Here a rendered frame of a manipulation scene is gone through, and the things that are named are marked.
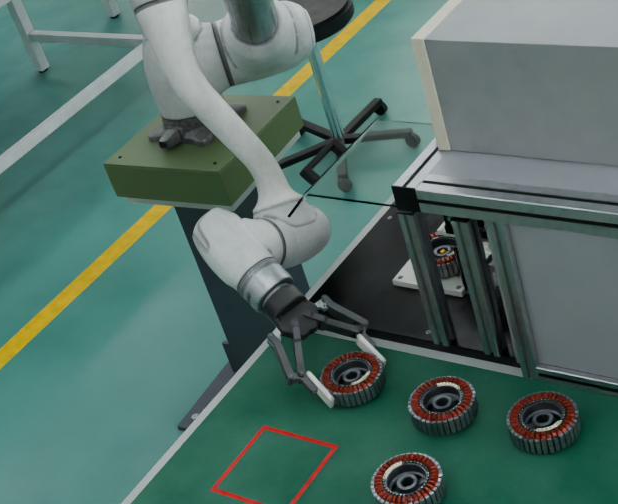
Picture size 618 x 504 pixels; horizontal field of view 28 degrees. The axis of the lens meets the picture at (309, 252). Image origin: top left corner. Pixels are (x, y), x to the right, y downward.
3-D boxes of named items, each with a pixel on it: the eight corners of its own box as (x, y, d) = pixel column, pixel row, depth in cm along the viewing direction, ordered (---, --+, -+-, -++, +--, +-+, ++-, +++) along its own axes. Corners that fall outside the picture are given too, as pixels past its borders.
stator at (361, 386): (311, 391, 221) (306, 376, 218) (359, 356, 225) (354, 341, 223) (350, 418, 212) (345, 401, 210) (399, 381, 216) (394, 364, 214)
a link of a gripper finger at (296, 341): (299, 317, 221) (291, 317, 221) (305, 373, 215) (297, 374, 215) (298, 327, 224) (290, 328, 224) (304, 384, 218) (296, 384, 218)
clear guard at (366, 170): (287, 217, 220) (278, 189, 217) (358, 144, 235) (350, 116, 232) (448, 241, 201) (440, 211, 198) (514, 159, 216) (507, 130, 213)
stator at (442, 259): (404, 272, 236) (399, 256, 234) (438, 239, 242) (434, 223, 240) (452, 285, 229) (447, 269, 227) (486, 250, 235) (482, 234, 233)
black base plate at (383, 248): (299, 322, 238) (296, 313, 237) (456, 141, 277) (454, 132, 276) (521, 368, 211) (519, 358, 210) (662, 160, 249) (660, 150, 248)
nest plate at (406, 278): (393, 285, 236) (391, 280, 235) (431, 238, 245) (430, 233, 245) (462, 297, 227) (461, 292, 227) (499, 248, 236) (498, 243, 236)
